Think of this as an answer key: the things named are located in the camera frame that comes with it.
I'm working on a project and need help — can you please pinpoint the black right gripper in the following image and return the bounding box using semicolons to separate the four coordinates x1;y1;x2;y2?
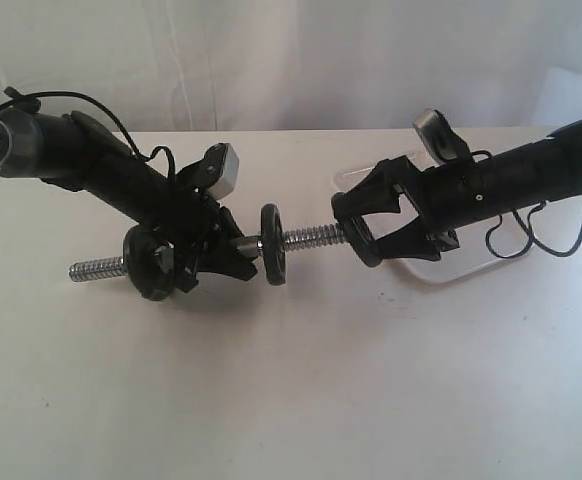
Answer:
331;157;471;262

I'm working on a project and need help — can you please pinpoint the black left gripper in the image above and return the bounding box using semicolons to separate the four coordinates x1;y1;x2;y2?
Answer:
138;149;258;293

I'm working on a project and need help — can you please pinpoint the chrome threaded dumbbell bar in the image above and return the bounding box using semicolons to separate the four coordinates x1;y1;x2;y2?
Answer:
68;224;348;283

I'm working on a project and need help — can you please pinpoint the black weight plate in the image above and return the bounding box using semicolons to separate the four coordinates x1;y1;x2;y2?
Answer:
122;225;175;301
260;203;286;286
347;217;383;268

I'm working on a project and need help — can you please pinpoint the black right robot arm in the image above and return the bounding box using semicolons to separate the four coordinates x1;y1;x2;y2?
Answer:
331;109;582;267

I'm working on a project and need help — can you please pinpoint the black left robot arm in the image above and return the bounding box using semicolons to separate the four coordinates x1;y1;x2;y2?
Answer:
0;107;257;301

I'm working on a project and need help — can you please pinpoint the white plastic tray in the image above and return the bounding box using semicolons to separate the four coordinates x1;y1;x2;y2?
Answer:
331;149;540;287

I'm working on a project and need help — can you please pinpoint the white curtain backdrop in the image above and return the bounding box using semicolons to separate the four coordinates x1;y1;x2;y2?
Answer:
0;1;582;131

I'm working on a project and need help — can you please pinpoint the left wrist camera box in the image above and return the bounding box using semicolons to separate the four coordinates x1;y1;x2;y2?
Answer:
177;143;240;201

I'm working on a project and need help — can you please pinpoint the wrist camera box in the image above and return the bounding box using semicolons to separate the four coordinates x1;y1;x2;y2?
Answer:
413;108;472;165
177;143;240;201

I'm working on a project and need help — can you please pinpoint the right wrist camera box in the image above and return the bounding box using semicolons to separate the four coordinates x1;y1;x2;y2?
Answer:
413;108;472;165

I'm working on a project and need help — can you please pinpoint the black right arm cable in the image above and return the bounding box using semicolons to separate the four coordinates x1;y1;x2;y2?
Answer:
485;192;582;260

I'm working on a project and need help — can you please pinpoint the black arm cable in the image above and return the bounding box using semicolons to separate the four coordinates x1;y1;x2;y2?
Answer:
485;192;582;260
0;87;180;176

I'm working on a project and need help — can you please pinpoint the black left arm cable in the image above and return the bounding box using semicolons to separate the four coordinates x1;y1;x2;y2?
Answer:
0;87;180;176

